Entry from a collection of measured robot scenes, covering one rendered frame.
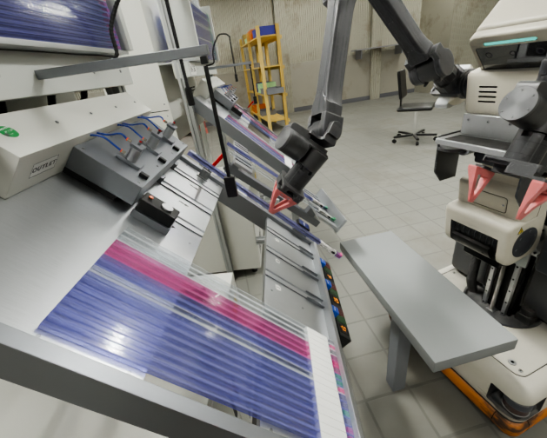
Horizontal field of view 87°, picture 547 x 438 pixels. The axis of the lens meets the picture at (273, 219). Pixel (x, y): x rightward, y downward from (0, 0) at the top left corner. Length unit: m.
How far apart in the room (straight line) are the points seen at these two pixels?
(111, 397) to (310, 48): 9.38
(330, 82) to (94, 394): 0.72
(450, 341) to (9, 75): 1.09
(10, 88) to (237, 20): 8.67
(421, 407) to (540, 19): 1.33
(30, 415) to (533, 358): 1.55
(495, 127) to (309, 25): 8.71
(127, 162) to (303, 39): 8.97
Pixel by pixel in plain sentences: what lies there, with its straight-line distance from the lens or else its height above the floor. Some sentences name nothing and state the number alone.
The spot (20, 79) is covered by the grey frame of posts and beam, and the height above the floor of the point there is 1.34.
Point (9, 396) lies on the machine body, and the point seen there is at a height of 0.62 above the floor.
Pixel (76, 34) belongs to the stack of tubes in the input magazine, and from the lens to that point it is 0.79.
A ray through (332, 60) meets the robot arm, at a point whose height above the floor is 1.30.
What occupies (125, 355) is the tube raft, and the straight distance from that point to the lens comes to 0.44.
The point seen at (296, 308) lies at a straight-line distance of 0.73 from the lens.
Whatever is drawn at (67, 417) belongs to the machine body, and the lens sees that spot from 0.99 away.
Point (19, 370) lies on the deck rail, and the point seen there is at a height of 1.05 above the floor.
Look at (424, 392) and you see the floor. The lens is 1.58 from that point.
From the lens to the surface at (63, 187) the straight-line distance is 0.64.
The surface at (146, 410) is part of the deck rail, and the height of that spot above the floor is 0.96.
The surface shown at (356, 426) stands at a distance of 0.64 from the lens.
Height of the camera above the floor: 1.30
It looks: 28 degrees down
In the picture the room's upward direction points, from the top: 8 degrees counter-clockwise
